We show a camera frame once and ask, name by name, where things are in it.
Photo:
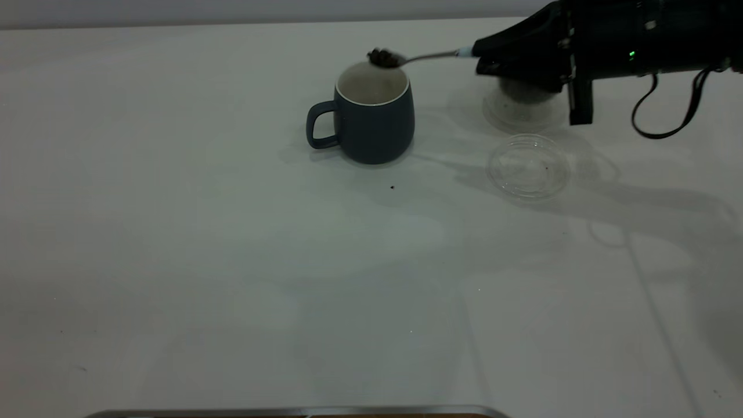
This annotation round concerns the glass cup of dark beans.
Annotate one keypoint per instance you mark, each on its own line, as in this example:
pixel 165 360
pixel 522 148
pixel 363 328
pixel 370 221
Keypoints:
pixel 505 116

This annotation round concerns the small clear glass dish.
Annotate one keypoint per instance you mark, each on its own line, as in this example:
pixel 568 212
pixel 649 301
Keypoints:
pixel 528 174

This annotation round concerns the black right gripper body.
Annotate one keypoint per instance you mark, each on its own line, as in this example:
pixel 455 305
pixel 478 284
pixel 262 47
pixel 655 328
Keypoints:
pixel 609 35

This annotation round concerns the dark roasted coffee beans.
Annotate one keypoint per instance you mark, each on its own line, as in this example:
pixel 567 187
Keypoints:
pixel 383 57

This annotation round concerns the dark blue-grey ceramic mug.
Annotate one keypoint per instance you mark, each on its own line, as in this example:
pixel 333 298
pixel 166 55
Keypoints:
pixel 374 130

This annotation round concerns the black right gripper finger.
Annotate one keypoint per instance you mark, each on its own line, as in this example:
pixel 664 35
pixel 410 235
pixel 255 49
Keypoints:
pixel 534 35
pixel 522 72

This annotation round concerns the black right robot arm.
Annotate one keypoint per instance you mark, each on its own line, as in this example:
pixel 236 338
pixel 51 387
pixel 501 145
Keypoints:
pixel 696 35

